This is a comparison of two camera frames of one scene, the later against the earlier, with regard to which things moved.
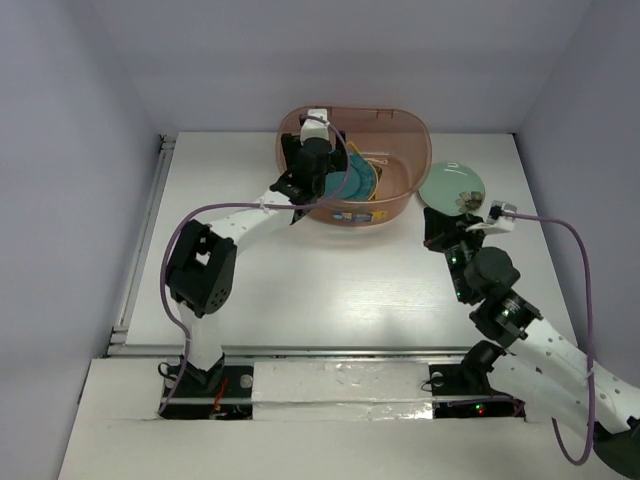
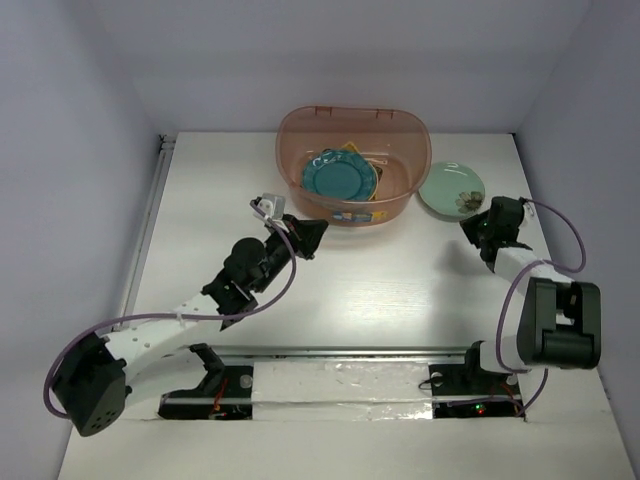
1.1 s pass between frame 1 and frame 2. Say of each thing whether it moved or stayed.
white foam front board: stayed
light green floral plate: stayed
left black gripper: moved
